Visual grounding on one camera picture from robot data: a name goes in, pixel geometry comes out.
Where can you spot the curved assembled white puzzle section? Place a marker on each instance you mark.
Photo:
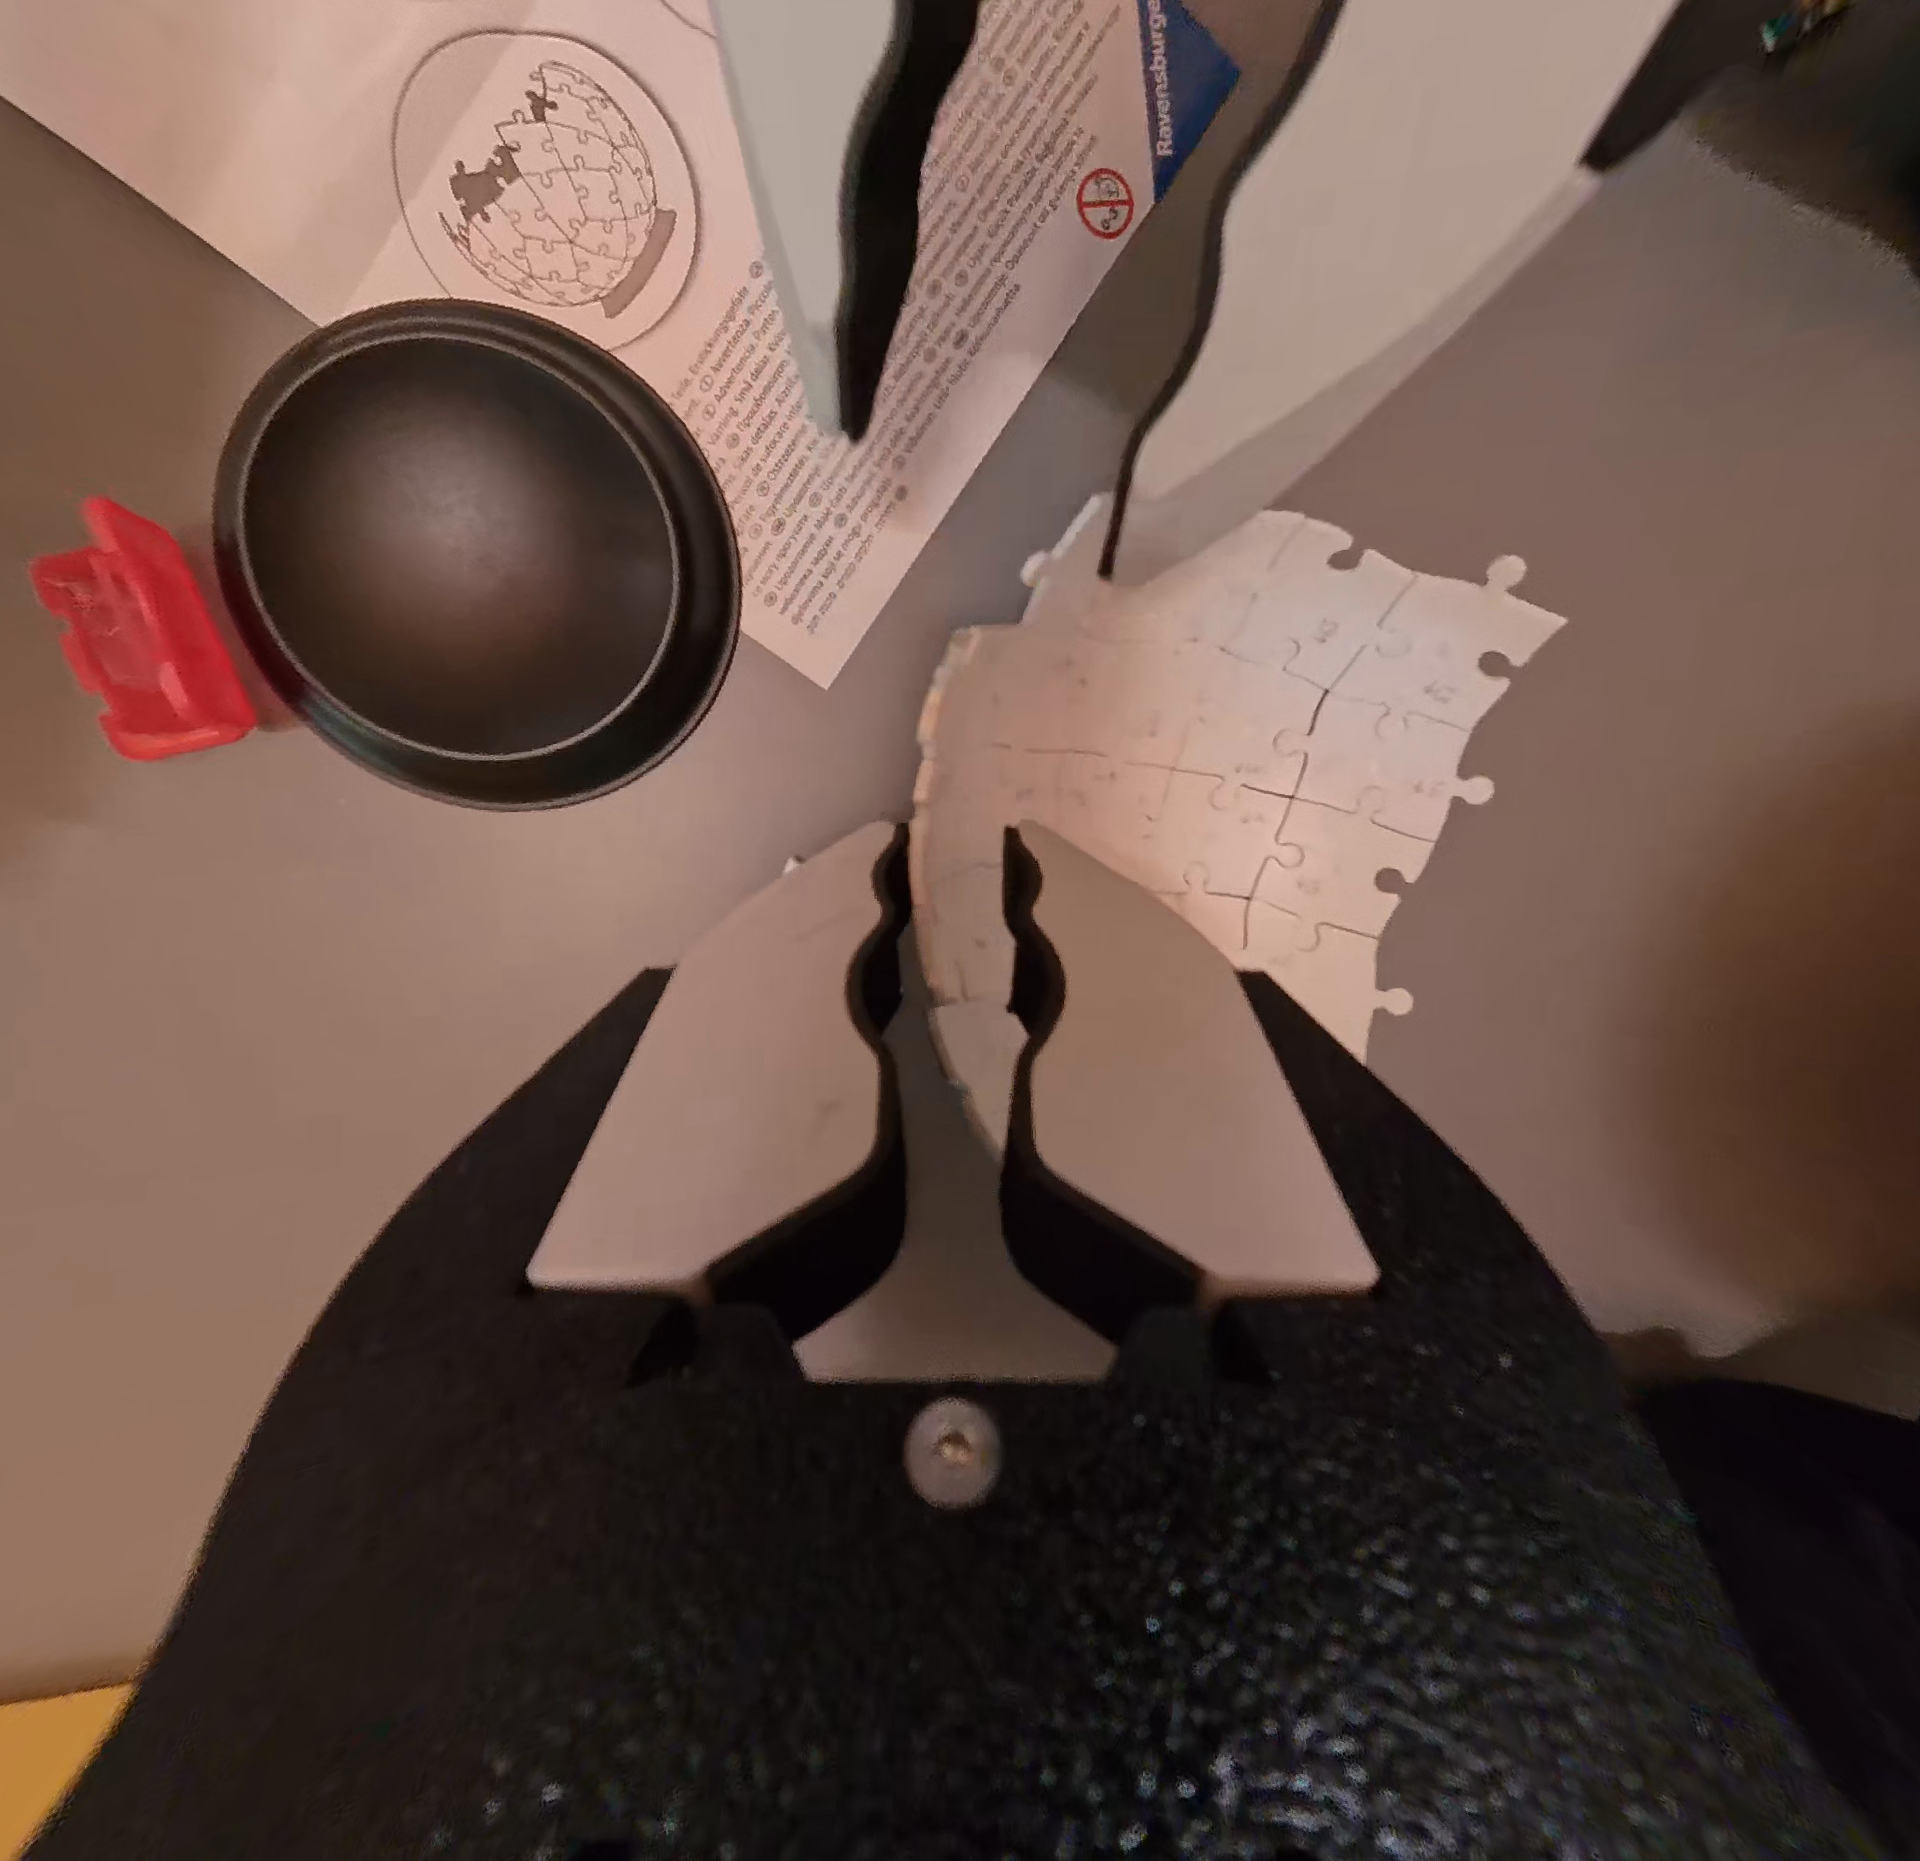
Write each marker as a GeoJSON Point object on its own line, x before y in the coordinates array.
{"type": "Point", "coordinates": [1200, 721]}

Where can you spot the person's torso in black clothing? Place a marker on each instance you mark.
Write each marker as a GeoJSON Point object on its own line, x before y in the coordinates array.
{"type": "Point", "coordinates": [1830, 1667]}

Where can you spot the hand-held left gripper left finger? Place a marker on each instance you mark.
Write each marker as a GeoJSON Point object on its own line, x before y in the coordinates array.
{"type": "Point", "coordinates": [706, 1126]}

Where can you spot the colourful puzzle piece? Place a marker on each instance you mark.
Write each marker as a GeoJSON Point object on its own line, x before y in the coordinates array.
{"type": "Point", "coordinates": [1814, 0]}

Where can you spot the printed instruction sheet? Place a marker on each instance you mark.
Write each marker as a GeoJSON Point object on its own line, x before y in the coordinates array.
{"type": "Point", "coordinates": [226, 120]}

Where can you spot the black round ball stand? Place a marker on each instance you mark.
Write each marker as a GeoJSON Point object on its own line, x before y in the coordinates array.
{"type": "Point", "coordinates": [464, 541]}

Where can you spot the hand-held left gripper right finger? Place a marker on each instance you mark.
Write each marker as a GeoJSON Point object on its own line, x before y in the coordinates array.
{"type": "Point", "coordinates": [1187, 1126]}

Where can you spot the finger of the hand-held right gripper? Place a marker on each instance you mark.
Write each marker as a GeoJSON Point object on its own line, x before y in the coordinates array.
{"type": "Point", "coordinates": [1426, 167]}
{"type": "Point", "coordinates": [794, 120]}

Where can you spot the red plastic clip part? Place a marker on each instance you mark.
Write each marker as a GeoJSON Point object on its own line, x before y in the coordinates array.
{"type": "Point", "coordinates": [142, 646]}

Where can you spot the yellow plastic bin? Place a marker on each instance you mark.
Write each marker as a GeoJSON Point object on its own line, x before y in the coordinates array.
{"type": "Point", "coordinates": [45, 1786]}

